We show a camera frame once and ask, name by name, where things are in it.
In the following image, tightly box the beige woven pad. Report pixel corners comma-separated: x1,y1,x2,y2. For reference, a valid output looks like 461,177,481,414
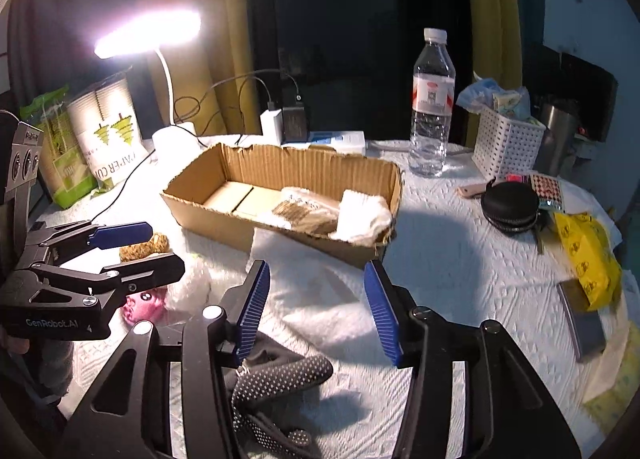
271,187,340,236

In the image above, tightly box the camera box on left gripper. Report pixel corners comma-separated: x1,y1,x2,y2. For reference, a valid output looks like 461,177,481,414
0,110,43,204

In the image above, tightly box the pink plush toy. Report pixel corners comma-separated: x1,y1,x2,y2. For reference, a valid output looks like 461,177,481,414
120,287,166,327

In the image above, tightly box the left hand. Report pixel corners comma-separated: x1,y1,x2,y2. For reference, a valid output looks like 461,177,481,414
0,328,29,355

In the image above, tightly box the paper cup sleeve pack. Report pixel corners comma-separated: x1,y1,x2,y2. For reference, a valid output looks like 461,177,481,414
66,71,148,190

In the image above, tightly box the black round zip case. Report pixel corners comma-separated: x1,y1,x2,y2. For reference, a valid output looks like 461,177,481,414
480,180,540,235

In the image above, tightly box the cardboard box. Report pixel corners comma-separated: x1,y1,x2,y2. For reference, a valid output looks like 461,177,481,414
162,144,402,268

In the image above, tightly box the red patterned packet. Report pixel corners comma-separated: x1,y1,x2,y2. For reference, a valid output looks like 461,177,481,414
528,174,565,213

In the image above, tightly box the dark phone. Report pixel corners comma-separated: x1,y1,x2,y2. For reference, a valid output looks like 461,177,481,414
556,279,606,364

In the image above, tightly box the white usb charger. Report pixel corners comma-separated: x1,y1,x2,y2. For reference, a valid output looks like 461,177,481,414
259,109,283,146

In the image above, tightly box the green snack bag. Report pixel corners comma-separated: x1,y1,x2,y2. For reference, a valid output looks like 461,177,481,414
20,85,96,210

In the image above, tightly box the white perforated basket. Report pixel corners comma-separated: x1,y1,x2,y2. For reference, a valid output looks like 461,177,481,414
472,107,546,179

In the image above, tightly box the white fluffy cloth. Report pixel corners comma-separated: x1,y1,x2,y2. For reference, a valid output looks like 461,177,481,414
329,189,393,247

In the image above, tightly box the black dotted glove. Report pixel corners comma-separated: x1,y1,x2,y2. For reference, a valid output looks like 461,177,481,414
224,332,333,458

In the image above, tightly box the steel cup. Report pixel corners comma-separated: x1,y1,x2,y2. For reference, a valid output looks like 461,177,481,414
534,104,579,176

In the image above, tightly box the brown plush bear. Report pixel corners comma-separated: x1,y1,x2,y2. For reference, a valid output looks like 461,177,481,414
119,233,170,263

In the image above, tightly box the black lamp cable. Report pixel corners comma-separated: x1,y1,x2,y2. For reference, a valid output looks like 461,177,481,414
89,68,304,225

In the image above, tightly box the white desk lamp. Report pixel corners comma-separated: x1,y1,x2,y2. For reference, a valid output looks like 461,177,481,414
93,6,202,158

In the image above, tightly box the yellow plastic bag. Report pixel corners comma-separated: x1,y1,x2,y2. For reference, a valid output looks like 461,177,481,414
553,212,622,311

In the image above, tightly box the clear water bottle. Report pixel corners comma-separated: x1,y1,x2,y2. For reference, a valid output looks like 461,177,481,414
409,28,456,177

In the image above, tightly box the white tablecloth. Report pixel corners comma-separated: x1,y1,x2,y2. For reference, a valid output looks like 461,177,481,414
43,153,604,458

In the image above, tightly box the black power adapter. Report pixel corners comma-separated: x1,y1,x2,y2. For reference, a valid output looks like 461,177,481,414
282,101,308,142

